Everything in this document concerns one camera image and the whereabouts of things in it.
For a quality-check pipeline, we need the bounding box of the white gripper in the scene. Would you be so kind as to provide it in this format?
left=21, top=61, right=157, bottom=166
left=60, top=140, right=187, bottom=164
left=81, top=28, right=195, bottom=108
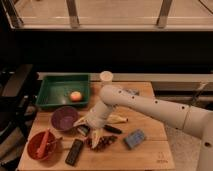
left=73, top=100, right=114, bottom=148

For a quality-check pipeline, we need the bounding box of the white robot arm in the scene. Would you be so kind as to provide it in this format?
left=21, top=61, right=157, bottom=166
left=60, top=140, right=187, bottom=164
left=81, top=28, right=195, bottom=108
left=74, top=85, right=213, bottom=171

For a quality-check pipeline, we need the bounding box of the purple bowl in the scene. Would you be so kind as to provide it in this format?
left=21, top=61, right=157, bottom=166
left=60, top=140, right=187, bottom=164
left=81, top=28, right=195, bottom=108
left=51, top=106, right=79, bottom=131

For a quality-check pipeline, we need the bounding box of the black rectangular eraser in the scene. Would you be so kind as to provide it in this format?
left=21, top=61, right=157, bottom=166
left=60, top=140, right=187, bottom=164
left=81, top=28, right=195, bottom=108
left=65, top=139, right=84, bottom=166

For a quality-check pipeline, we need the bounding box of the red bowl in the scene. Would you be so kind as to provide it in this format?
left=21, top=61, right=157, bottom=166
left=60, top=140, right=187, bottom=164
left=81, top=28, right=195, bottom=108
left=27, top=131, right=56, bottom=161

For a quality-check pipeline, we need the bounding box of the small metal clip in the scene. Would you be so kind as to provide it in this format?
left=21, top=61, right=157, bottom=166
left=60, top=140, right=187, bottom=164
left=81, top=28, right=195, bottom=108
left=77, top=125, right=90, bottom=136

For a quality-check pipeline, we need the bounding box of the bunch of dark grapes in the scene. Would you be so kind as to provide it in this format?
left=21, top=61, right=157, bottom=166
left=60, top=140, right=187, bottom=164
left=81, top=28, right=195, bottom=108
left=85, top=135, right=117, bottom=151

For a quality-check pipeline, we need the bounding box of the peach coloured apple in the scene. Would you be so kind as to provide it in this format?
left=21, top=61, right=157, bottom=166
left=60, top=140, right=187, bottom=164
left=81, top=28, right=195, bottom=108
left=69, top=91, right=83, bottom=102

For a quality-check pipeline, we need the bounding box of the blue sponge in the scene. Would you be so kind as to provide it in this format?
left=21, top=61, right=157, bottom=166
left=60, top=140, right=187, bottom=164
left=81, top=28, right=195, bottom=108
left=124, top=129, right=145, bottom=149

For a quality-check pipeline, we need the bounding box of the blue grey toy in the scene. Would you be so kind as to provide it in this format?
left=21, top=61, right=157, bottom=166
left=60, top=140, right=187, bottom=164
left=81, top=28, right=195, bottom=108
left=125, top=89, right=140, bottom=95

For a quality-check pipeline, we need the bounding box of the green plastic tray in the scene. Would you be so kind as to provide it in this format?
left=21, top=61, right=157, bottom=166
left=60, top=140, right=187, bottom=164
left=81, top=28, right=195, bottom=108
left=36, top=74, right=90, bottom=110

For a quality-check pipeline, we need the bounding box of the black chair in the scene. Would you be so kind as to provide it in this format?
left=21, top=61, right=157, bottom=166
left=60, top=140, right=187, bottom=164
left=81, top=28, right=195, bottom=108
left=0, top=64, right=38, bottom=145

